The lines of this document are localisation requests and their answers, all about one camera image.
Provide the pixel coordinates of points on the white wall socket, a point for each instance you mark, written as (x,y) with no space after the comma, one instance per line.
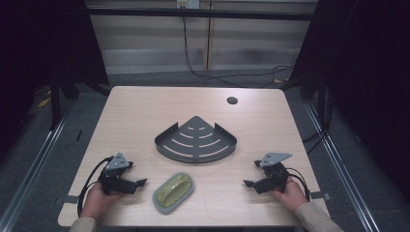
(188,3)

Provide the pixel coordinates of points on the person's right hand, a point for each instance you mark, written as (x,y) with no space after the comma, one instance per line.
(290,196)

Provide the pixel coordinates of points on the yellow floor tape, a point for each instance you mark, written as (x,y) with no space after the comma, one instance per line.
(44,102)

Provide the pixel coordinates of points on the small black floor piece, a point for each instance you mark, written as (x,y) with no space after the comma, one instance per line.
(79,135)

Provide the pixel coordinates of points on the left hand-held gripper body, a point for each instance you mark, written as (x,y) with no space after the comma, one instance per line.
(113,186)

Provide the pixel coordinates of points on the metal floor rail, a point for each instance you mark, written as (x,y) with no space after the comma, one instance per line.
(32,167)
(341,174)

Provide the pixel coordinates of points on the black curtain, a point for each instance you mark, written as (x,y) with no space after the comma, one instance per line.
(364,64)
(42,42)

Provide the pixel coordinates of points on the grey tape strip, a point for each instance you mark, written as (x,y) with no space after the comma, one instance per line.
(320,195)
(71,199)

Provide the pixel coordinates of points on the person's left hand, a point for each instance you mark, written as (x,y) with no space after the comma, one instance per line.
(96,201)

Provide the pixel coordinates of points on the black metal stand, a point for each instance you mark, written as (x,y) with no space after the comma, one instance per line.
(55,103)

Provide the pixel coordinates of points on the dark grey corner shelf rack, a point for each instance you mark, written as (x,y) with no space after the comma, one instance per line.
(196,141)

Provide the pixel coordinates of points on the black horizontal frame bar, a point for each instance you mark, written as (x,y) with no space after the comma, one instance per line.
(199,13)

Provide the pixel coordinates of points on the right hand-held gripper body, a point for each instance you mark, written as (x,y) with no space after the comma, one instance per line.
(274,182)

